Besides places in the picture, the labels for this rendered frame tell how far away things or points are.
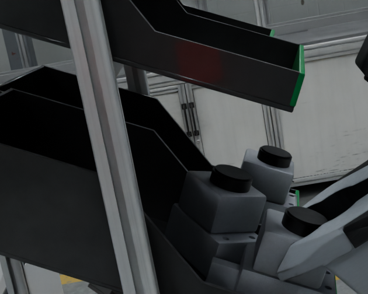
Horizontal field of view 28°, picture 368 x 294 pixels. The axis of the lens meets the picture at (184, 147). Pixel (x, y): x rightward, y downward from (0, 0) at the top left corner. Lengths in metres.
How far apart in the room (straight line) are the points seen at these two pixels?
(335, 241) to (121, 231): 0.13
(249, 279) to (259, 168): 0.17
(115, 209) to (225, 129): 3.93
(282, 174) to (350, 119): 3.80
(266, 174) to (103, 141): 0.25
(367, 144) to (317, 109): 0.37
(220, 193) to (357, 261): 0.11
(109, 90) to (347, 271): 0.18
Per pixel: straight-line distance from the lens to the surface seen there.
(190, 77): 0.43
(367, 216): 0.44
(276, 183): 0.64
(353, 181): 0.51
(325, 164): 4.47
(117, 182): 0.43
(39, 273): 2.03
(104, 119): 0.42
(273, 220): 0.49
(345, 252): 0.45
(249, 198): 0.52
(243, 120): 4.34
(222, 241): 0.51
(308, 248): 0.46
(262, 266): 0.48
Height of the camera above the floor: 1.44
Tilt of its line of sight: 13 degrees down
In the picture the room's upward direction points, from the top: 10 degrees counter-clockwise
